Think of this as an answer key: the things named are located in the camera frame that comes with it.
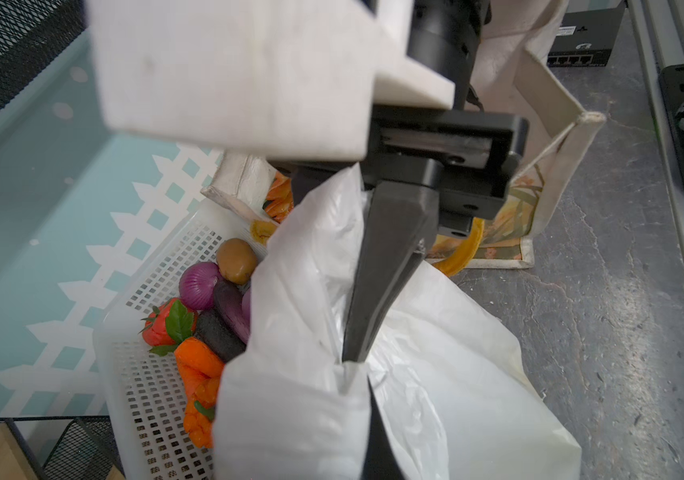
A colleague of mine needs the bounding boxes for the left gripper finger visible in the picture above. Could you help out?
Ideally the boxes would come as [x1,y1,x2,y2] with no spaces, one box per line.
[361,386,405,480]

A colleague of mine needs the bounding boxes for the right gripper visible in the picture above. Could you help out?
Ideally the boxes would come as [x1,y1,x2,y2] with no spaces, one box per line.
[287,0,530,365]

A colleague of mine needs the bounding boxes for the white plastic grocery bag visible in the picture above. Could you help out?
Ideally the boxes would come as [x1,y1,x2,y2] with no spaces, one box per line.
[212,167,582,479]

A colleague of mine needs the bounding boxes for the white canvas tote bag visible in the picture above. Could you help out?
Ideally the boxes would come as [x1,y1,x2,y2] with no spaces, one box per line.
[201,1,605,276]

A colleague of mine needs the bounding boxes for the brown potato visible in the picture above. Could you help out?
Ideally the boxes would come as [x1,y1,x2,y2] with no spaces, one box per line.
[216,238,258,285]

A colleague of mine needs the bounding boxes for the orange pumpkin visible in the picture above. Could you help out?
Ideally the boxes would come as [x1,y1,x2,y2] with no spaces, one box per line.
[183,378,220,449]

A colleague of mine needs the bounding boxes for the purple eggplant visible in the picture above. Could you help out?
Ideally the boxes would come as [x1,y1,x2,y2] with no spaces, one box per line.
[213,280,251,344]

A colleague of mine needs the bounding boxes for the orange carrot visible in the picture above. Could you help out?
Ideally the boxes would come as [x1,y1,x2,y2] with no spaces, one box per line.
[174,337,225,397]

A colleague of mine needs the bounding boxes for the purple onion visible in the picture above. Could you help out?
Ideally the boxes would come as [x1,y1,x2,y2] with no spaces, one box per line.
[179,262,223,311]

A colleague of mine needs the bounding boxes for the white plastic vegetable basket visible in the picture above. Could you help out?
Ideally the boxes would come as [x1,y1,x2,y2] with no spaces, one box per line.
[93,200,251,479]

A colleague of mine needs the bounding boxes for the red tomato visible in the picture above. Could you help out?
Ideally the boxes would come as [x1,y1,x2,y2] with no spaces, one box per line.
[140,297,199,357]

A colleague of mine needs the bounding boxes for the black flat box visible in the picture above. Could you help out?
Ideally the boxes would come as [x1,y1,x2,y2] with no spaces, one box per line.
[547,1,627,68]

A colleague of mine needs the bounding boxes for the black wire wooden shelf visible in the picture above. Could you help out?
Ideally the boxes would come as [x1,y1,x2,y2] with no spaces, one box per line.
[0,1,148,464]

